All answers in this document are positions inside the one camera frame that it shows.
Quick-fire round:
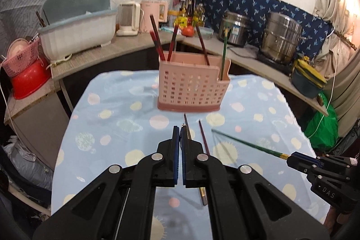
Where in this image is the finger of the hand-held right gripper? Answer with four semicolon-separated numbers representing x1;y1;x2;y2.
287;159;317;173
291;152;324;167

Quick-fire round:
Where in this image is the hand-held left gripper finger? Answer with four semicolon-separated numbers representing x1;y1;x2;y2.
33;126;180;240
181;127;329;240

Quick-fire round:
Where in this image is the dark red chopstick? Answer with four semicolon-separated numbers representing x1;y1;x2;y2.
183;113;208;206
195;26;210;65
150;31;164;61
167;25;179;61
149;14;166;61
198;120;211;155

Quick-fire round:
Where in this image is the green chopstick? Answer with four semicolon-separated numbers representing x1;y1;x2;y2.
219;28;229;80
211;129;291;159

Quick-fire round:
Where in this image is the pink plastic utensil holder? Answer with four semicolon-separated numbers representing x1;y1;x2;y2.
157;51;231;112

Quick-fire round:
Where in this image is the green plastic bag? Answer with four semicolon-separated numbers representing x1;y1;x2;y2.
304;94;338;149

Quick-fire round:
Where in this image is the blue dotted tablecloth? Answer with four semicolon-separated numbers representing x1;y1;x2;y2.
51;70;331;240

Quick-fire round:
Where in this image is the yellow and grey lunch box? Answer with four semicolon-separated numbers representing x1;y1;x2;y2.
290;57;327;98

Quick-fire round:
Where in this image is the black induction cooker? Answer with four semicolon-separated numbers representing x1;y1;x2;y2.
256;52;293;74

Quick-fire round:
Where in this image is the beige curtain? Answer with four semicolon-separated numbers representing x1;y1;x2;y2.
313;0;360;136

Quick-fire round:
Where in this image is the clear lidded food container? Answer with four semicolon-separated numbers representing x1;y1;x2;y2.
200;27;215;39

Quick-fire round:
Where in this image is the steel steamer pot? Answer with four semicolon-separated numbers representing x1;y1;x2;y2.
260;12;306;65

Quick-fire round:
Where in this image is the bamboo stick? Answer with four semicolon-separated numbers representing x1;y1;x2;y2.
332;29;358;51

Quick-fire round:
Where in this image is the yellow label bottle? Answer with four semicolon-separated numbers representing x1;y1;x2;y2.
174;15;188;29

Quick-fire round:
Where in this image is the steel rice cooker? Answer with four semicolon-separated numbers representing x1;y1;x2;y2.
218;12;252;48

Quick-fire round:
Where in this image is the dark bottle with red label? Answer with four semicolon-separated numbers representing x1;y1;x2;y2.
186;0;195;27

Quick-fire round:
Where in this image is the pink electric kettle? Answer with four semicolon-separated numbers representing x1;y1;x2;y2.
140;0;169;34

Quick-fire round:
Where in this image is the white glass kettle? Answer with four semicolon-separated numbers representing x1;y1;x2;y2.
116;2;141;36

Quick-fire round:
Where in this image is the grey lidded dish drainer box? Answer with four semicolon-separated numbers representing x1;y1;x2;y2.
38;0;119;61

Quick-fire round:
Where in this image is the grey plastic bag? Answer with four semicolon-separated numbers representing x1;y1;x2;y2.
0;136;54;190

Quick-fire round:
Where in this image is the red plastic basin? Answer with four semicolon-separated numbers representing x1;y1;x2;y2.
11;61;52;100

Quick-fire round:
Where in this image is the blue printed cloth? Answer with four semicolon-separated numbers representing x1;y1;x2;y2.
195;0;334;62

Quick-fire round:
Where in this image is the pink plastic basket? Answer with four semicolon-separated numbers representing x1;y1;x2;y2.
1;38;43;78

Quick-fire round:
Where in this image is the pink plate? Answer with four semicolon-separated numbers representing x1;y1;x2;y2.
7;38;31;61

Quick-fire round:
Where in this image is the white cable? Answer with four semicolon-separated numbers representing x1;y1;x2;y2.
306;40;339;139

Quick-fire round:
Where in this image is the black power cable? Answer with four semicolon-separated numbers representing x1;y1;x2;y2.
229;47;260;58

